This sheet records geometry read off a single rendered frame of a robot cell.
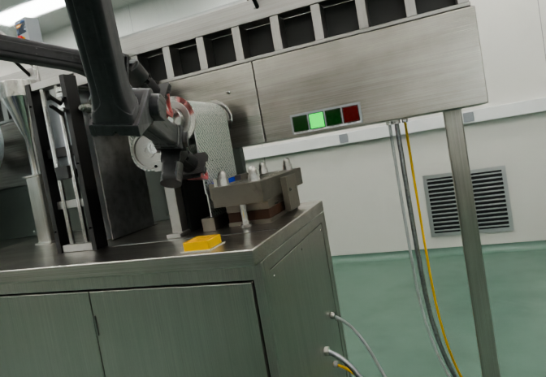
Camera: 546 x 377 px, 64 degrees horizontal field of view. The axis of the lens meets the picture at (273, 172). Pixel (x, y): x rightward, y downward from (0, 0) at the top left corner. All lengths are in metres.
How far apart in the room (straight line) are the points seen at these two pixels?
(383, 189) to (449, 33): 2.52
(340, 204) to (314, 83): 2.51
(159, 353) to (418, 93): 1.08
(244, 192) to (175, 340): 0.43
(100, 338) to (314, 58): 1.09
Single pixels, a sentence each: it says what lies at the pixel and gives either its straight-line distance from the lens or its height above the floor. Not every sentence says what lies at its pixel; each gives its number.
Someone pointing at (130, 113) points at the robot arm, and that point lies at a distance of 0.70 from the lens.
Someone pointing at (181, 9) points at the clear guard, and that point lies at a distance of 1.79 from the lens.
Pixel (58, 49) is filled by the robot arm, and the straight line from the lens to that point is 1.12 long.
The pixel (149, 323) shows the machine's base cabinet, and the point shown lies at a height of 0.72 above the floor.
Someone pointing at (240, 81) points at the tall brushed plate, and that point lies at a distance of 1.65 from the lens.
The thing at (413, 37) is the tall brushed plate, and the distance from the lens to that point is 1.52.
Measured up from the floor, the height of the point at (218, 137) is 1.18.
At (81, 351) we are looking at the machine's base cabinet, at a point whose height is 0.65.
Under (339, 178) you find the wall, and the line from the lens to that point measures 3.93.
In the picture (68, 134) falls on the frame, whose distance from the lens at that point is 1.49.
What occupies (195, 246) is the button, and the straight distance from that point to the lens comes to 1.08.
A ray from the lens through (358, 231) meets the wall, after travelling 3.99.
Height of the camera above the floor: 1.11
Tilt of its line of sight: 3 degrees down
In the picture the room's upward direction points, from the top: 10 degrees counter-clockwise
